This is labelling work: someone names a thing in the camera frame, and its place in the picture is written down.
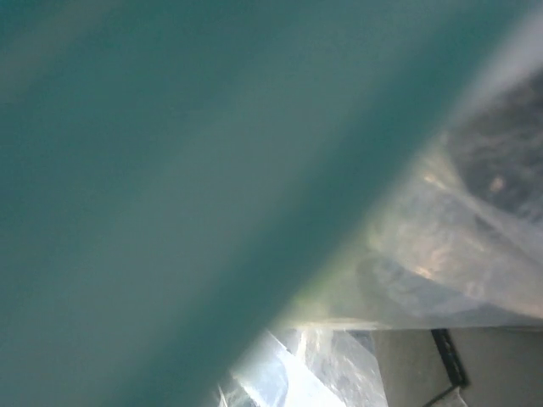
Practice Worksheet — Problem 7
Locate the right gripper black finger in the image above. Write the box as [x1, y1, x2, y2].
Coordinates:
[371, 327, 542, 406]

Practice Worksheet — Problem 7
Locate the clear zip top bag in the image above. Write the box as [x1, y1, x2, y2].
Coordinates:
[0, 0, 543, 407]

